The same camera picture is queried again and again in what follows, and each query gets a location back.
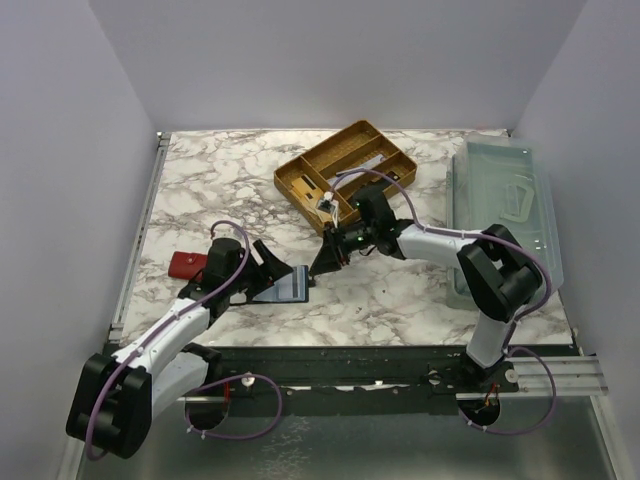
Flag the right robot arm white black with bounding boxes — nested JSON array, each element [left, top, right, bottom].
[[309, 187, 551, 369]]

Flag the grey cards in tray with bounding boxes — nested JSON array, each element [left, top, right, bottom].
[[327, 154, 387, 188]]

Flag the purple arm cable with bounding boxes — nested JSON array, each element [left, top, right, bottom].
[[84, 219, 284, 460], [324, 168, 559, 435]]

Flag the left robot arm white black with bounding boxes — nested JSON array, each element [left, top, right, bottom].
[[66, 238, 300, 459]]

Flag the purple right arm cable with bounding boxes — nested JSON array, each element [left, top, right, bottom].
[[324, 168, 559, 435]]

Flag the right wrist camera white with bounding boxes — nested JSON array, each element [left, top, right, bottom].
[[316, 191, 339, 227]]

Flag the black cards in tray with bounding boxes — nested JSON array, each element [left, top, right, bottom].
[[347, 172, 401, 211]]

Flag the black leather card holder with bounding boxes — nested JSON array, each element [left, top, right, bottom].
[[250, 265, 310, 304]]

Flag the brown woven organizer tray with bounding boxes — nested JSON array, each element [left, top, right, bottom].
[[273, 120, 418, 234]]

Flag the clear plastic storage box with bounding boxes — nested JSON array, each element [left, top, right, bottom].
[[446, 133, 564, 291]]

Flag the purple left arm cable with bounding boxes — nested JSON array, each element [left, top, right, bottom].
[[84, 219, 284, 460]]

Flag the grey credit card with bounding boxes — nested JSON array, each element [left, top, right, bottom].
[[336, 170, 361, 180]]

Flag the yellow cards in tray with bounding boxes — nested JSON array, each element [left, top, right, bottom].
[[291, 175, 325, 225]]

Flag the red leather card holder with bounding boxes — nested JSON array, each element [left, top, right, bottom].
[[168, 251, 207, 280]]

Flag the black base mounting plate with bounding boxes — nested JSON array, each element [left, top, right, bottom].
[[187, 346, 518, 417]]

